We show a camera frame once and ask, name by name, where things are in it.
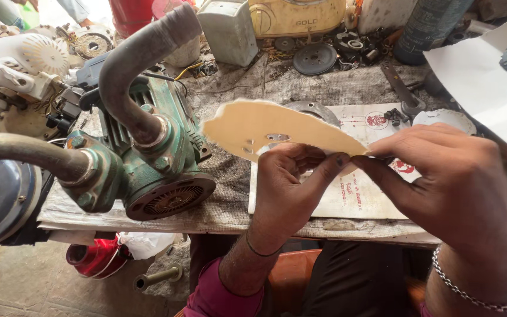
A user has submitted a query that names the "person's left hand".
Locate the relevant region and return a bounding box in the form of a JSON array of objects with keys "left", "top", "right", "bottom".
[{"left": 255, "top": 143, "right": 351, "bottom": 247}]

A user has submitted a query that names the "person's right hand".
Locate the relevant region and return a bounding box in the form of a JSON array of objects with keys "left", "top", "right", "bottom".
[{"left": 351, "top": 123, "right": 507, "bottom": 268}]

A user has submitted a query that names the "beige round plastic plate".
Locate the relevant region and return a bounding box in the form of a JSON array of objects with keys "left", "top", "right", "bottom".
[{"left": 200, "top": 100, "right": 369, "bottom": 163}]

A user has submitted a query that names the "black screws cluster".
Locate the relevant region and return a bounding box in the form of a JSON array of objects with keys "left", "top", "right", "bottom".
[{"left": 383, "top": 108, "right": 410, "bottom": 128}]

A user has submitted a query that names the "white printed cardboard sheet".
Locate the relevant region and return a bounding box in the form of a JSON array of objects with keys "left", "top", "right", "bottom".
[{"left": 248, "top": 103, "right": 422, "bottom": 220}]

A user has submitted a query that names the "grey metal wrench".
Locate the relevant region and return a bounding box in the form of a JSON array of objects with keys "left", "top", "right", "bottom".
[{"left": 381, "top": 62, "right": 427, "bottom": 116}]

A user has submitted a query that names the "white round plastic lid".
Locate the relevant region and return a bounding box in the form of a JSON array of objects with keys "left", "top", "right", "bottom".
[{"left": 412, "top": 108, "right": 477, "bottom": 136}]

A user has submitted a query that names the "round grey metal plate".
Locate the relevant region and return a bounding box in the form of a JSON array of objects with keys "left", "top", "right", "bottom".
[{"left": 283, "top": 100, "right": 342, "bottom": 129}]

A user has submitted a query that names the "heap of small black parts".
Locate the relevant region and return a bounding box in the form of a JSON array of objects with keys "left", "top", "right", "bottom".
[{"left": 333, "top": 27, "right": 397, "bottom": 67}]

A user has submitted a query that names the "white paper sheet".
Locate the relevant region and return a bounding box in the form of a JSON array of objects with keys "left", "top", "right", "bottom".
[{"left": 423, "top": 12, "right": 507, "bottom": 148}]

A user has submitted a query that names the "black round pulley disc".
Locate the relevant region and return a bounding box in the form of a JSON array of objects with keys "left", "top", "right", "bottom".
[{"left": 292, "top": 43, "right": 338, "bottom": 76}]

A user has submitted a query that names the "dark green spray can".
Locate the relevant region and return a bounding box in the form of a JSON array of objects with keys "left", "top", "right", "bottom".
[{"left": 393, "top": 0, "right": 474, "bottom": 66}]

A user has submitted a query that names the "grey woven table cloth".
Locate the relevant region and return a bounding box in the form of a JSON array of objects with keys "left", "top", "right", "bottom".
[{"left": 37, "top": 53, "right": 507, "bottom": 244}]

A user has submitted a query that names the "brown wooden stool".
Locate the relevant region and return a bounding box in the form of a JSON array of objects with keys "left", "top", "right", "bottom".
[{"left": 268, "top": 249, "right": 427, "bottom": 317}]

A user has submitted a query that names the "yellow mixer grinder base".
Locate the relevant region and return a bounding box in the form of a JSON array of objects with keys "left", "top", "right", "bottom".
[{"left": 249, "top": 0, "right": 347, "bottom": 39}]

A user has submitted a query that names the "black thread wristband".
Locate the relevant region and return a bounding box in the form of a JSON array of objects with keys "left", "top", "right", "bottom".
[{"left": 246, "top": 232, "right": 283, "bottom": 258}]

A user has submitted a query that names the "grey plastic box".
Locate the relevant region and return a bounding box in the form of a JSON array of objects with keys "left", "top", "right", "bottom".
[{"left": 196, "top": 0, "right": 259, "bottom": 68}]

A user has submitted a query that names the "green water pump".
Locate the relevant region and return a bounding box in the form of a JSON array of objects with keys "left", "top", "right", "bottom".
[{"left": 58, "top": 75, "right": 217, "bottom": 222}]

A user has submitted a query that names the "white plastic bag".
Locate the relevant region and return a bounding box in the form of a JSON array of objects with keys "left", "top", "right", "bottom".
[{"left": 118, "top": 232, "right": 178, "bottom": 261}]

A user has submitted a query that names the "metal shaft pipe piece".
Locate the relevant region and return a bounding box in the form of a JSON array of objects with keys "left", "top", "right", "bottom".
[{"left": 133, "top": 263, "right": 184, "bottom": 292}]

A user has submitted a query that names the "red gas cylinder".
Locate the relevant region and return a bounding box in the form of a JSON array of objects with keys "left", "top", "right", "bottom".
[{"left": 109, "top": 0, "right": 155, "bottom": 39}]

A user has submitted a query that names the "blue grey drill tool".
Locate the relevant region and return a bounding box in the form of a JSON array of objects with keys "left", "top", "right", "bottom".
[{"left": 76, "top": 50, "right": 113, "bottom": 111}]

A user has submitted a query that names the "red plastic appliance part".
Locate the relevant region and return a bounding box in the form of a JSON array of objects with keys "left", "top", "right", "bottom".
[{"left": 65, "top": 235, "right": 133, "bottom": 280}]

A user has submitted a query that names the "round motor stator part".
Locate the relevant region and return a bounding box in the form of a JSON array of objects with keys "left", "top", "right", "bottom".
[{"left": 74, "top": 27, "right": 114, "bottom": 60}]

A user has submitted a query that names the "white vented appliance body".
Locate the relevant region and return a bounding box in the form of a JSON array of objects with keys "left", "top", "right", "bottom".
[{"left": 0, "top": 33, "right": 70, "bottom": 101}]

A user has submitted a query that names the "dark blue round motor housing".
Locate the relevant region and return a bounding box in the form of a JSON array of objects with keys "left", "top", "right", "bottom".
[{"left": 0, "top": 159, "right": 43, "bottom": 247}]

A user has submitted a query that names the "silver chain bracelet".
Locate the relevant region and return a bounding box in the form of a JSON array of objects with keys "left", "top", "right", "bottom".
[{"left": 432, "top": 246, "right": 507, "bottom": 313}]

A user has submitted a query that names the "curved grey rubber hose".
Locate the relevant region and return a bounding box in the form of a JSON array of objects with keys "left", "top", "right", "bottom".
[{"left": 98, "top": 2, "right": 203, "bottom": 146}]

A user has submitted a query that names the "straight grey hose pipe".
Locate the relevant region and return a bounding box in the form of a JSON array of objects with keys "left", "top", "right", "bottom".
[{"left": 0, "top": 131, "right": 92, "bottom": 183}]

